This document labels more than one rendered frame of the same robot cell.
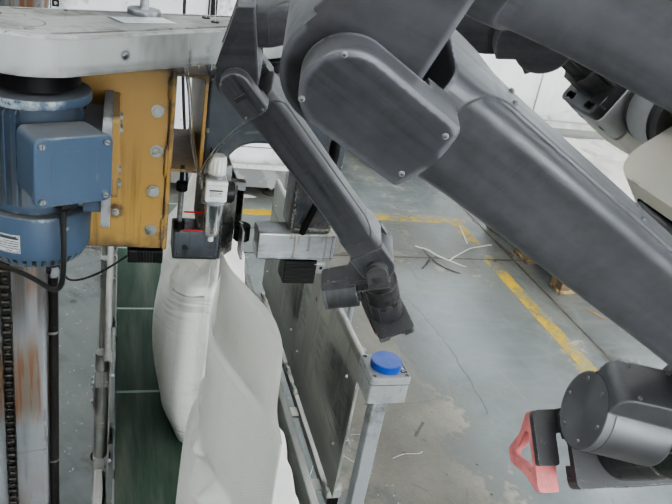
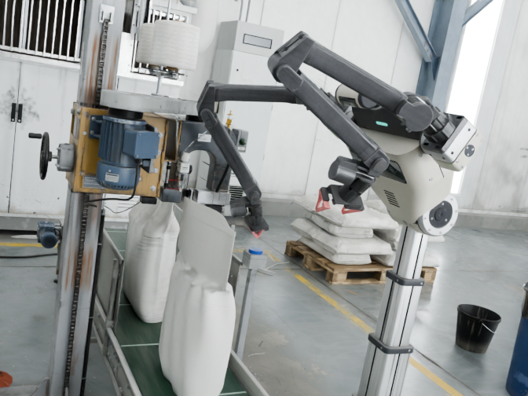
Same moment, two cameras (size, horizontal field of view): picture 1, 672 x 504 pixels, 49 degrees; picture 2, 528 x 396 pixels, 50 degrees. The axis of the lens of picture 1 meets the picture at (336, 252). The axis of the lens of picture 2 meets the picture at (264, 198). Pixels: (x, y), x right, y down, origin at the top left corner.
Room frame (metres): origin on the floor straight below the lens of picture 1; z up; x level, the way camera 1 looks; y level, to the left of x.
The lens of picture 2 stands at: (-1.08, 0.21, 1.50)
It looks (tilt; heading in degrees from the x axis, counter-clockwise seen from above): 11 degrees down; 351
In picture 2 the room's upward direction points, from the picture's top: 10 degrees clockwise
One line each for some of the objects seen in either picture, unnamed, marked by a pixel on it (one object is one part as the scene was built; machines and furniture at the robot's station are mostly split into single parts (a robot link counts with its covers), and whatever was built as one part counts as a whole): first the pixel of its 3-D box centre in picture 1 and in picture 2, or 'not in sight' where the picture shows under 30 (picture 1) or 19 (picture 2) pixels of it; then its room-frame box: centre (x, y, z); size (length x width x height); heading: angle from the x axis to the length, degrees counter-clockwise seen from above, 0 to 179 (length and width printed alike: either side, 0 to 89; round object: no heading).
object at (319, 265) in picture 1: (304, 266); (216, 209); (1.26, 0.05, 0.98); 0.09 x 0.05 x 0.05; 109
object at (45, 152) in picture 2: not in sight; (43, 155); (1.09, 0.73, 1.13); 0.18 x 0.11 x 0.18; 19
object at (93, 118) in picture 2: not in sight; (108, 129); (1.03, 0.50, 1.27); 0.12 x 0.09 x 0.09; 109
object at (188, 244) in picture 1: (194, 238); (170, 194); (1.18, 0.25, 1.04); 0.08 x 0.06 x 0.05; 109
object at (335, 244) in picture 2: not in sight; (352, 242); (3.67, -1.36, 0.32); 0.66 x 0.43 x 0.15; 111
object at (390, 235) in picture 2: not in sight; (405, 231); (3.89, -1.92, 0.44); 0.68 x 0.44 x 0.15; 109
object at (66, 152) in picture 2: not in sight; (64, 157); (1.12, 0.66, 1.14); 0.11 x 0.06 x 0.11; 19
